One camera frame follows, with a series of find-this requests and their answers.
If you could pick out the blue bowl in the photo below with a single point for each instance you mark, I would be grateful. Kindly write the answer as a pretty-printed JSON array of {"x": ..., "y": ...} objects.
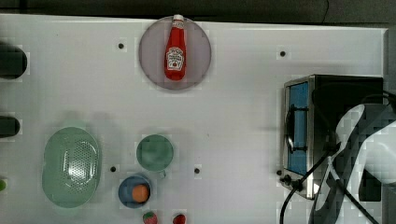
[{"x": 126, "y": 187}]

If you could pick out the grey round plate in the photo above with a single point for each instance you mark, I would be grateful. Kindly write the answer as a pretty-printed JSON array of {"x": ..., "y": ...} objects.
[{"x": 152, "y": 51}]

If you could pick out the green perforated colander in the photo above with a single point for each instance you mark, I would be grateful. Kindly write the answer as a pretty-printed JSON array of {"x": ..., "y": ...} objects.
[{"x": 72, "y": 167}]

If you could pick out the black round pot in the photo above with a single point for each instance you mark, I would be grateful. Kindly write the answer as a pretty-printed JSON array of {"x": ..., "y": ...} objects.
[{"x": 9, "y": 126}]

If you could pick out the green cup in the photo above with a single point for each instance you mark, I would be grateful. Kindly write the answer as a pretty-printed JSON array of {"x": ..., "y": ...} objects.
[{"x": 155, "y": 153}]

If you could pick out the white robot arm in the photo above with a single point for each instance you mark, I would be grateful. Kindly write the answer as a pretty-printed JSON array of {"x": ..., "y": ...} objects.
[{"x": 366, "y": 144}]

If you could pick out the small red toy fruit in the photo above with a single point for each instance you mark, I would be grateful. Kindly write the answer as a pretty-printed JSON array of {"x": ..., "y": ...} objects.
[{"x": 179, "y": 219}]

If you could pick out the large dark steel pot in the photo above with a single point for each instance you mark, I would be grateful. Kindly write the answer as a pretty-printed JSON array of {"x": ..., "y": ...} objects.
[{"x": 13, "y": 62}]

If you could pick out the red toy strawberry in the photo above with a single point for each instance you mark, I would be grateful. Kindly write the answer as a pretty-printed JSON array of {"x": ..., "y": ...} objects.
[{"x": 150, "y": 218}]

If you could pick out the silver black toaster oven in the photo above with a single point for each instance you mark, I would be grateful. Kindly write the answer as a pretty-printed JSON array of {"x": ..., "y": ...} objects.
[{"x": 312, "y": 108}]

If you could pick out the red ketchup bottle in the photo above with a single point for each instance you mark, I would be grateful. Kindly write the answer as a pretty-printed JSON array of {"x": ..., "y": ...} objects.
[{"x": 175, "y": 51}]

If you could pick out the orange ball fruit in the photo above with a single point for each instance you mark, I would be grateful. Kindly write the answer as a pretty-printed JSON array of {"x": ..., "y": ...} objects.
[{"x": 140, "y": 193}]

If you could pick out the green toy pear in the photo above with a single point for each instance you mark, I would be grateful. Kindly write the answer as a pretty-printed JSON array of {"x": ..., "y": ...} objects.
[{"x": 3, "y": 185}]

